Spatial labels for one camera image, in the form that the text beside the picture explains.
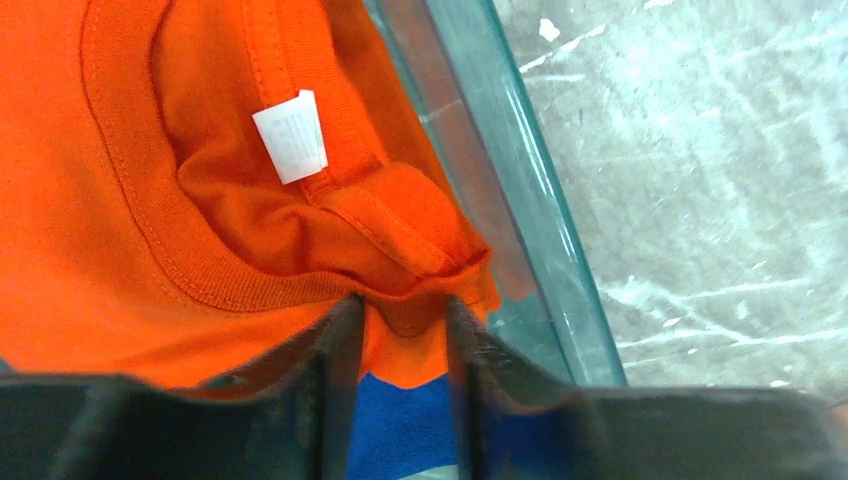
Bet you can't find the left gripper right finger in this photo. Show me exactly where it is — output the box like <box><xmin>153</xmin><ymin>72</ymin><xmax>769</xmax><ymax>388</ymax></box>
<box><xmin>446</xmin><ymin>298</ymin><xmax>847</xmax><ymax>479</ymax></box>

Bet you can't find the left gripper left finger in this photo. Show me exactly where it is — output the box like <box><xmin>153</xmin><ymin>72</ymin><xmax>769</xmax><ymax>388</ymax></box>
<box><xmin>1</xmin><ymin>295</ymin><xmax>365</xmax><ymax>479</ymax></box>

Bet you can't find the blue cloth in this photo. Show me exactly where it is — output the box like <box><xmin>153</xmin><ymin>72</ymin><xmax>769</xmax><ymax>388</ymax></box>
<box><xmin>0</xmin><ymin>357</ymin><xmax>465</xmax><ymax>480</ymax></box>

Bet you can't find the red cloth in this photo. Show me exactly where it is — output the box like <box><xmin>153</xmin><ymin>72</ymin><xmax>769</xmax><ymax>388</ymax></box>
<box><xmin>1</xmin><ymin>1</ymin><xmax>505</xmax><ymax>388</ymax></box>

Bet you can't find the teal plastic bin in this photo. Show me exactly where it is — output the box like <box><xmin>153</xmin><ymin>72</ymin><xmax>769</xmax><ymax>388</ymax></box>
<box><xmin>366</xmin><ymin>1</ymin><xmax>626</xmax><ymax>387</ymax></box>

